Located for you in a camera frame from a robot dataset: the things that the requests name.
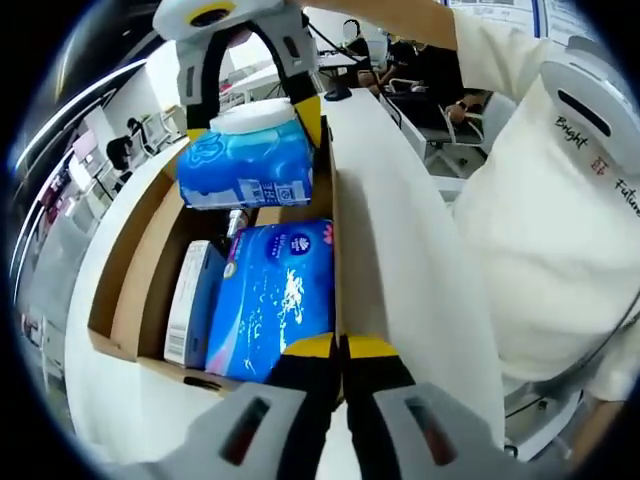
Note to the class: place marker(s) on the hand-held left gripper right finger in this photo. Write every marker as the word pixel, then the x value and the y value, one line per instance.
pixel 395 430

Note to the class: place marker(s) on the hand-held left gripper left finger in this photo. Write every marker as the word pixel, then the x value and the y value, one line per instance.
pixel 280 430

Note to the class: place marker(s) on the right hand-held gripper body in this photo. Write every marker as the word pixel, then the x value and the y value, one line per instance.
pixel 260 10

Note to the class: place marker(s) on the blue wet wipes pack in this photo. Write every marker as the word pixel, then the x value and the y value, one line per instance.
pixel 240 160

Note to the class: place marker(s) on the blue soft item tissue pack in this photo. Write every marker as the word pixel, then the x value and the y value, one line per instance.
pixel 280 300

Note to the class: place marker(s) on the small clear bottle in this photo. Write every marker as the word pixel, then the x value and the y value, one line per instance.
pixel 238 225

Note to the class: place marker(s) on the small white carton box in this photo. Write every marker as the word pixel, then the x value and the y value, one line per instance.
pixel 185 300

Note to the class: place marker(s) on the brown cardboard shoe box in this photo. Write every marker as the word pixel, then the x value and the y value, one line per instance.
pixel 140 280

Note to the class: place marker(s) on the black computer mouse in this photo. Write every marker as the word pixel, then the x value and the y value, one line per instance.
pixel 339 93

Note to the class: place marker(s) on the person in white shirt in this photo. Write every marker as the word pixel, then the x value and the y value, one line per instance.
pixel 540 250

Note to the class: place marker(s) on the white grey chest device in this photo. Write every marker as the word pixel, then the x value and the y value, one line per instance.
pixel 560 60

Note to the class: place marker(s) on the blue wall poster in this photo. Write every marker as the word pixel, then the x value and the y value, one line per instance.
pixel 500 12

